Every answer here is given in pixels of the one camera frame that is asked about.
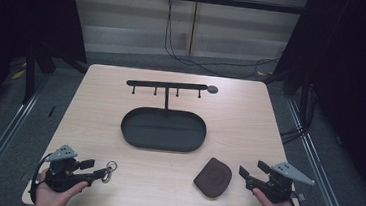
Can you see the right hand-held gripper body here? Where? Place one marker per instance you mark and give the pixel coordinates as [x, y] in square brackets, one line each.
[277, 188]

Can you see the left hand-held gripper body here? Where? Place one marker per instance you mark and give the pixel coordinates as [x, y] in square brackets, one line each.
[62, 173]

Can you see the brown leather pouch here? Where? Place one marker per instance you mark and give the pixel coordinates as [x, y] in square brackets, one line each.
[212, 179]

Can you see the black tray with hook rack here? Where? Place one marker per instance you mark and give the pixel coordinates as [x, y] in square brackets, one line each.
[163, 131]

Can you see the person's left hand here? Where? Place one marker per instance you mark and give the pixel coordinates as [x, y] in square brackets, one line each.
[50, 200]

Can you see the black stand leg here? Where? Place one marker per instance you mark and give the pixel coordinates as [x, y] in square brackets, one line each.
[30, 76]

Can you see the yellow tape piece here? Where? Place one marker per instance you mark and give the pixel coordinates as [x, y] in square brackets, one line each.
[18, 74]

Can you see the black curtain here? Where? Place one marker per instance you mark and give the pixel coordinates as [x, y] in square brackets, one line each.
[353, 81]
[24, 15]

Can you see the aluminium floor rail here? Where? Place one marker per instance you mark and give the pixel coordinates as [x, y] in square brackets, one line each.
[319, 171]
[4, 137]

